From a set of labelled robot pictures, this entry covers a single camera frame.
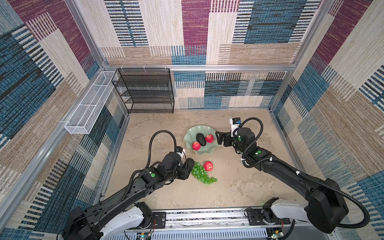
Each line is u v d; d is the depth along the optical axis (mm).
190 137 1012
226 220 748
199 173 852
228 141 725
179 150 695
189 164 774
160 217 748
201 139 974
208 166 869
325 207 397
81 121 700
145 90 1105
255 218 729
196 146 959
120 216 564
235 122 700
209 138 972
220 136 734
